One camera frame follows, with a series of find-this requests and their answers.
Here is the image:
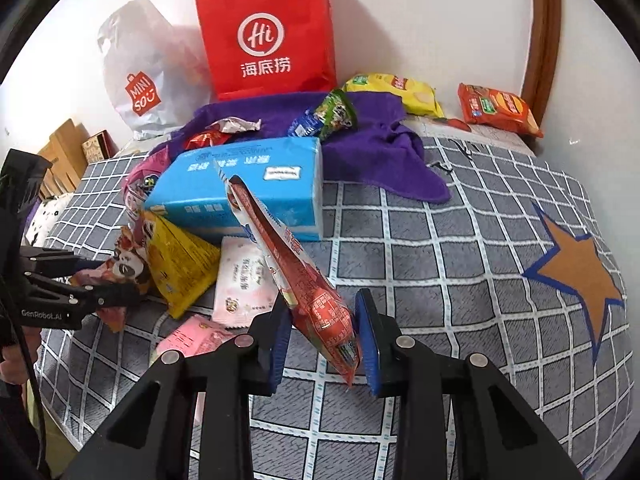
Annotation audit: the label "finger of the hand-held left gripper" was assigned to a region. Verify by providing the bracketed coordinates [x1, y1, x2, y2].
[30, 275, 143, 313]
[20, 246, 106, 281]

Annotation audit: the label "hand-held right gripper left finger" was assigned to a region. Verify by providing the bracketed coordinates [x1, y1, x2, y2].
[60, 302, 293, 480]

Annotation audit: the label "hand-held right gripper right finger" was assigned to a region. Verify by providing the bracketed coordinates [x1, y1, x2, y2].
[354, 288, 583, 480]

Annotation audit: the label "long red snack packet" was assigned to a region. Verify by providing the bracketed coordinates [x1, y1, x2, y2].
[212, 157, 362, 387]

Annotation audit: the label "yellow snack packet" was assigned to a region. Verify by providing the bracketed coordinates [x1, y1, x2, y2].
[137, 210, 222, 320]

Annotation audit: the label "white snowflake print snack packet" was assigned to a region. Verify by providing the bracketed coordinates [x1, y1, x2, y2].
[211, 236, 281, 330]

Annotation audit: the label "small red snack packet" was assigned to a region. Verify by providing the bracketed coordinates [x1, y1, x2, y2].
[182, 129, 233, 152]

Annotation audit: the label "green snack packet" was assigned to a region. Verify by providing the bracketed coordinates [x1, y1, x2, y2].
[312, 89, 358, 142]

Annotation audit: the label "person's left hand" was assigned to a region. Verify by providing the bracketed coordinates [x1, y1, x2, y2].
[0, 332, 41, 388]

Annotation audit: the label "white spotted pillow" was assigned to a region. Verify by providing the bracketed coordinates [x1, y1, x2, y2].
[22, 192, 76, 248]

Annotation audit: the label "cardboard boxes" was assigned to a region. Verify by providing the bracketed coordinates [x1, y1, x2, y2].
[37, 119, 91, 198]

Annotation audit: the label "patterned brown box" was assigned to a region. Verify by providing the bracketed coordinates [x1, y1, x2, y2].
[81, 130, 121, 163]

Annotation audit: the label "grey checked tablecloth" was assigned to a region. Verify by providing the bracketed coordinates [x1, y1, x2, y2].
[30, 135, 628, 480]

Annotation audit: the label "blue tissue box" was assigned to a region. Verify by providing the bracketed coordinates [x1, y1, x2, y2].
[143, 136, 323, 242]

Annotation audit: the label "white plastic shopping bag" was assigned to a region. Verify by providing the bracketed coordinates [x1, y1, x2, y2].
[96, 0, 213, 141]

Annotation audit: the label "purple towel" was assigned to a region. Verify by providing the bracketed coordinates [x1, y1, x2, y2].
[150, 91, 452, 205]

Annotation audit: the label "white printed cloth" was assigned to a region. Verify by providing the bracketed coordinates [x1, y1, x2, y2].
[405, 112, 533, 153]

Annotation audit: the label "yellow chips bag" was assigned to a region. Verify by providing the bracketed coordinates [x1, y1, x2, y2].
[341, 73, 446, 120]

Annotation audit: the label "orange-red chips bag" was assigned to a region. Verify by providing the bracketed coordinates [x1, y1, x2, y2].
[457, 83, 545, 139]

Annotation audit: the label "red paper bag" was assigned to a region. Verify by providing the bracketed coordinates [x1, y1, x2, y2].
[194, 0, 338, 102]

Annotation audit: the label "brown wooden door frame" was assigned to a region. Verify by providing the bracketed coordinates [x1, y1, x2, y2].
[520, 0, 563, 116]

